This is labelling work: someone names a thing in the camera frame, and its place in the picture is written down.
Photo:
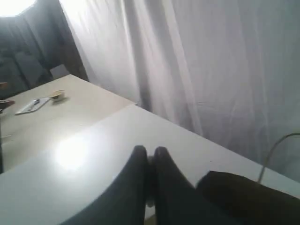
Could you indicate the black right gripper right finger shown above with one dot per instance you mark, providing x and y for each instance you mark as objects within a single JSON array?
[{"x": 176, "y": 199}]

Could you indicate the small bowl on table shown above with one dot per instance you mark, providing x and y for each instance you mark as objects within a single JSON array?
[{"x": 57, "y": 95}]

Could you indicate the dark grey curtain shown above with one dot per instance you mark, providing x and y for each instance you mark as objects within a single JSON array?
[{"x": 36, "y": 45}]

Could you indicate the brown paper bag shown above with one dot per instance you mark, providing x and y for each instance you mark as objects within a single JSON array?
[{"x": 248, "y": 201}]

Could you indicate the white curtain backdrop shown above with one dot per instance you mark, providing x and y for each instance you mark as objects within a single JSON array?
[{"x": 228, "y": 70}]

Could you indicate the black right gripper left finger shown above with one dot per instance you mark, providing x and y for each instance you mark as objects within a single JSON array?
[{"x": 123, "y": 202}]

